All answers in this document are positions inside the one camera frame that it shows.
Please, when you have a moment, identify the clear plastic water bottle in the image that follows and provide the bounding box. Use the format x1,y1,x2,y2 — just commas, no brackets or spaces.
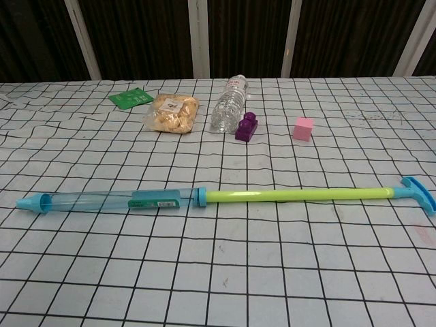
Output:
210,74,249,134

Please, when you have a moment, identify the green packet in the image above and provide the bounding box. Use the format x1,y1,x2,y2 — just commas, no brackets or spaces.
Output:
108,87,154,110

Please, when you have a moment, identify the blue and yellow water pump toy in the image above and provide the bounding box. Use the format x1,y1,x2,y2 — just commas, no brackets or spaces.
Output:
16,176,436,216

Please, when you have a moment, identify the white metal frame post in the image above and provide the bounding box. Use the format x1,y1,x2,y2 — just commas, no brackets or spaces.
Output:
188,0,211,79
63,0,102,81
280,0,304,78
392,0,435,77

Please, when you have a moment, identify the white black-checked tablecloth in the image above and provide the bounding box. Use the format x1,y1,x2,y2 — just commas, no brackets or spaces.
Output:
0,76,436,327

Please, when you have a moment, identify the pink cube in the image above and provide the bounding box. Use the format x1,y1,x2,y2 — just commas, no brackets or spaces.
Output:
293,116,314,142

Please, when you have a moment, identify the purple building block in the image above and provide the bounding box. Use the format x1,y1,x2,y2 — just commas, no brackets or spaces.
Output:
234,111,259,142

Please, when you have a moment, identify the clear bag of snacks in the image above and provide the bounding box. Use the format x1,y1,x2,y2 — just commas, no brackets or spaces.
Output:
142,93,200,136

